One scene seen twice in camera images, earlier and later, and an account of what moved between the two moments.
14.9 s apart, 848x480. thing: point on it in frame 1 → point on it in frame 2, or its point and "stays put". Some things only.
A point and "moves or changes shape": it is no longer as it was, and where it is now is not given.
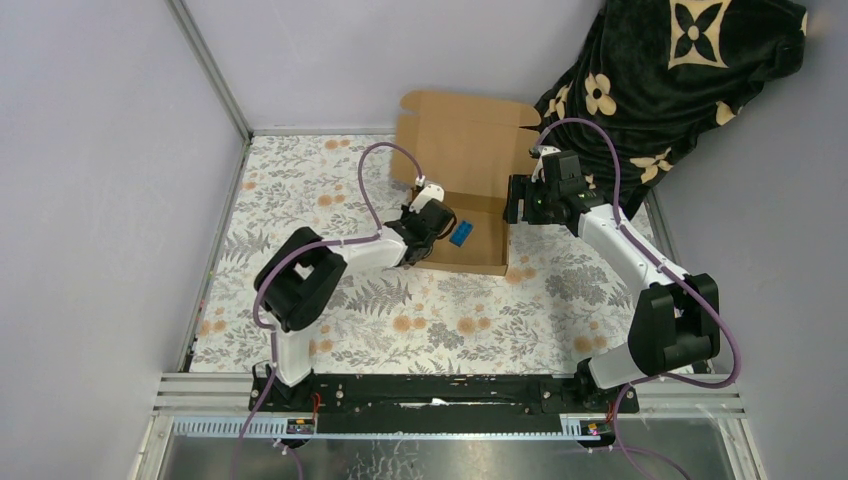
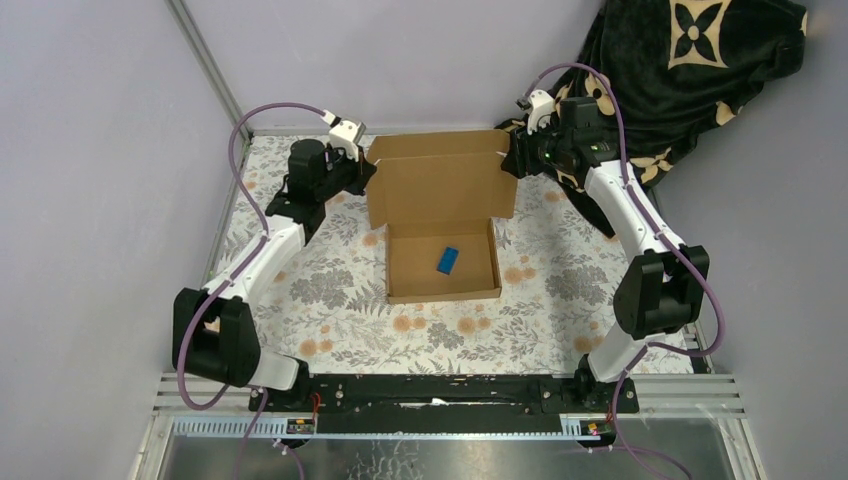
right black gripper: x=521 y=187 → x=519 y=153
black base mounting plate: x=440 y=403 stays put
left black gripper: x=405 y=213 → x=361 y=171
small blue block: x=461 y=233 → x=447 y=260
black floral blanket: x=654 y=73 stays put
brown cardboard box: x=471 y=146 moves or changes shape
